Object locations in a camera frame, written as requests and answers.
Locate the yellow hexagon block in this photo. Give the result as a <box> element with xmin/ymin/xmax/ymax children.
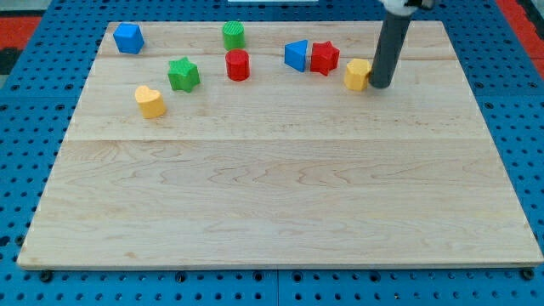
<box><xmin>343</xmin><ymin>59</ymin><xmax>371</xmax><ymax>91</ymax></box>

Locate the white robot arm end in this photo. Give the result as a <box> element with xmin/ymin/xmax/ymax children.
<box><xmin>379</xmin><ymin>0</ymin><xmax>438</xmax><ymax>16</ymax></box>

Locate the red star block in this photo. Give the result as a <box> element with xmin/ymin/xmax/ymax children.
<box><xmin>310</xmin><ymin>41</ymin><xmax>340</xmax><ymax>76</ymax></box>

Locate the green star block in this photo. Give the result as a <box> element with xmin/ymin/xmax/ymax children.
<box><xmin>167</xmin><ymin>57</ymin><xmax>201</xmax><ymax>93</ymax></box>

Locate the light wooden board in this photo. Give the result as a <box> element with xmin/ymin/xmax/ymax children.
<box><xmin>18</xmin><ymin>21</ymin><xmax>543</xmax><ymax>270</ymax></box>

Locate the red cylinder block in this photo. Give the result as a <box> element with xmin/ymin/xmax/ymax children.
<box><xmin>225</xmin><ymin>49</ymin><xmax>250</xmax><ymax>82</ymax></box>

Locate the blue triangle block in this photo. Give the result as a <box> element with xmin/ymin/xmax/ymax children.
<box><xmin>284</xmin><ymin>40</ymin><xmax>308</xmax><ymax>72</ymax></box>

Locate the green cylinder block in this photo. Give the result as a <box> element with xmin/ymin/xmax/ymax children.
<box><xmin>222</xmin><ymin>20</ymin><xmax>246</xmax><ymax>51</ymax></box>

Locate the yellow heart block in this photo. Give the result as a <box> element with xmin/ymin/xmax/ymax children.
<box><xmin>134</xmin><ymin>85</ymin><xmax>167</xmax><ymax>119</ymax></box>

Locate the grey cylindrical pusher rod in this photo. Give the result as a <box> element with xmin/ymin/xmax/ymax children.
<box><xmin>369</xmin><ymin>12</ymin><xmax>411</xmax><ymax>88</ymax></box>

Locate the blue cube block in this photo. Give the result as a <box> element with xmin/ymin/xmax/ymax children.
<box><xmin>113</xmin><ymin>23</ymin><xmax>145</xmax><ymax>54</ymax></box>

